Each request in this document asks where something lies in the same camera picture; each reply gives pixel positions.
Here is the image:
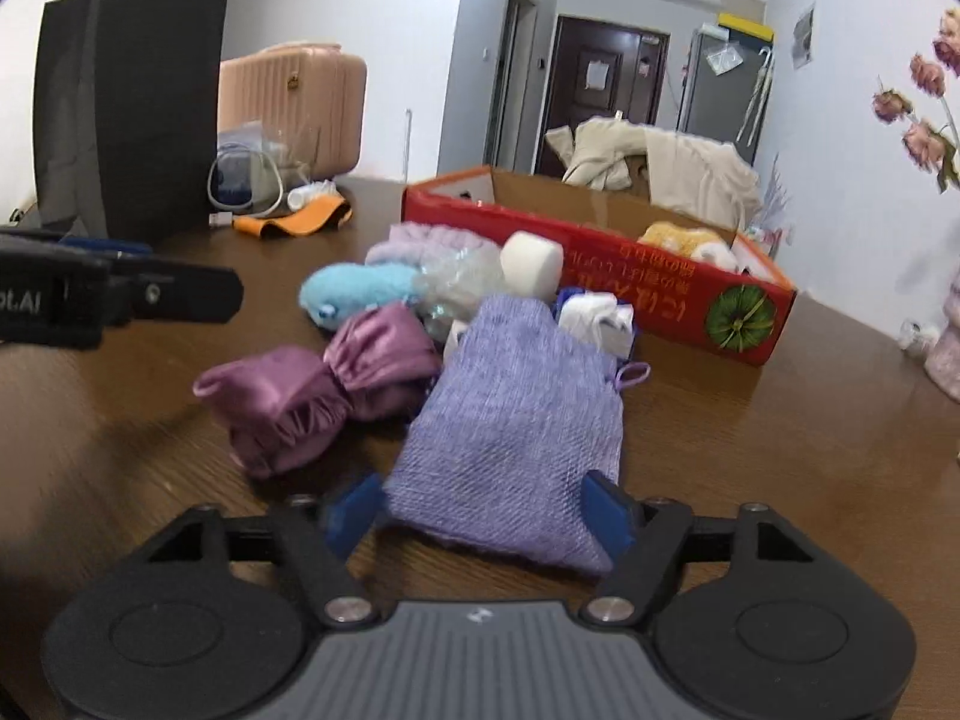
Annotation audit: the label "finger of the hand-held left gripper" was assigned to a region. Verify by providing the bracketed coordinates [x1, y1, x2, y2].
[109, 261, 245, 329]
[0, 226, 155, 263]

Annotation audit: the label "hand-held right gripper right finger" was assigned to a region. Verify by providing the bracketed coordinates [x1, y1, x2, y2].
[579, 469, 818, 629]

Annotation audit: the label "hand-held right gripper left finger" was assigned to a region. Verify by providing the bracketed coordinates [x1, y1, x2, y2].
[139, 474, 385, 628]

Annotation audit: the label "mauve satin cloth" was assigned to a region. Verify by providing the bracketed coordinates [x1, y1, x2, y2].
[193, 301, 443, 480]

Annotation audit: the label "purple knitted cloth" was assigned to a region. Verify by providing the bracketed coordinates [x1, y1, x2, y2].
[382, 296, 650, 575]

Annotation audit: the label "light blue plush toy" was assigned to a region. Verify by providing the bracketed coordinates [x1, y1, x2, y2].
[300, 262, 422, 332]

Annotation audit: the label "blue and white cloth roll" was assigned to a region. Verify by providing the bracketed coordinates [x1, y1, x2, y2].
[555, 286, 639, 358]

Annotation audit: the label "red cardboard box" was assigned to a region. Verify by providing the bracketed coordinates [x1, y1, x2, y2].
[401, 165, 798, 368]

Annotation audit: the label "clear bubble wrap pouch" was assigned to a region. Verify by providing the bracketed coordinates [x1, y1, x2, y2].
[412, 247, 505, 325]

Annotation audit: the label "white foam roll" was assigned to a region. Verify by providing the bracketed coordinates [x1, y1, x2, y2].
[499, 231, 565, 300]

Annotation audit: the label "black paper bag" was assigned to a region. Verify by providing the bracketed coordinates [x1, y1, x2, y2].
[34, 0, 229, 242]

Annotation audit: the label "pink suitcase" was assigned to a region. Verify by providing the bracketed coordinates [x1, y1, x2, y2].
[219, 44, 369, 182]

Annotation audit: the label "white plush toy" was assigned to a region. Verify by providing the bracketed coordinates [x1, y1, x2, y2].
[690, 236, 741, 272]

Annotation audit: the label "yellow plush toy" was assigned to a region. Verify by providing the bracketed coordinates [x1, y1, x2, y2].
[637, 221, 725, 261]

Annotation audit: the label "small white figurine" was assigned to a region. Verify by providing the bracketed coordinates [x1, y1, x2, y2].
[898, 318, 939, 353]

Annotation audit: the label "beige jacket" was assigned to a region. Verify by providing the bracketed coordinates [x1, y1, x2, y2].
[545, 115, 763, 235]

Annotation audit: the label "pink speckled vase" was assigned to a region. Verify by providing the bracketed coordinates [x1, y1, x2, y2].
[923, 268, 960, 392]

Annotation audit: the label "grey interior door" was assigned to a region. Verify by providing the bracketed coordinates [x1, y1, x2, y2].
[484, 0, 540, 170]

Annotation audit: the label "dark brown entrance door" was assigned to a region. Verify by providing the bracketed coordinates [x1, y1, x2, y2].
[534, 15, 671, 178]

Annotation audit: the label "grey refrigerator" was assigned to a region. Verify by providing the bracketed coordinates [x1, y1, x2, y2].
[677, 24, 774, 146]

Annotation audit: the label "hanging umbrella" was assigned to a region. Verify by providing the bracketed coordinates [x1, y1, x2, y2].
[736, 45, 774, 144]

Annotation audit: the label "small plastic bag on refrigerator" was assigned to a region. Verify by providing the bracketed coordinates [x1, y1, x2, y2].
[704, 40, 744, 77]

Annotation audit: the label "dried pink roses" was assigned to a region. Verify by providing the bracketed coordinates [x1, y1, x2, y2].
[871, 7, 960, 195]

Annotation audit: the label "yellow box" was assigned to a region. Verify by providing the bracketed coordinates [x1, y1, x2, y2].
[717, 12, 776, 43]

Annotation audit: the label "clear plastic bag with cable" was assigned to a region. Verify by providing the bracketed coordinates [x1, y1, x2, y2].
[210, 142, 284, 215]

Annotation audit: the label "orange strap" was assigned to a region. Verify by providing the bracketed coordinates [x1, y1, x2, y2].
[232, 193, 354, 238]

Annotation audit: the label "white power cable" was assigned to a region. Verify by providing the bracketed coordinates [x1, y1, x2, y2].
[208, 148, 289, 229]

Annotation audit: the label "wall poster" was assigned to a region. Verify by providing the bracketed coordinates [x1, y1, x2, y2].
[792, 3, 818, 71]

